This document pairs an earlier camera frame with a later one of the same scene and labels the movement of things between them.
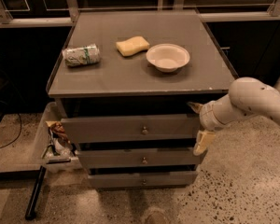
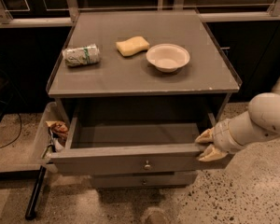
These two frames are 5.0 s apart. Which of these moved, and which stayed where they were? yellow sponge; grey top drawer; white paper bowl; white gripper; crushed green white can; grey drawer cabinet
Moved: grey top drawer; white gripper
Stayed: white paper bowl; yellow sponge; crushed green white can; grey drawer cabinet
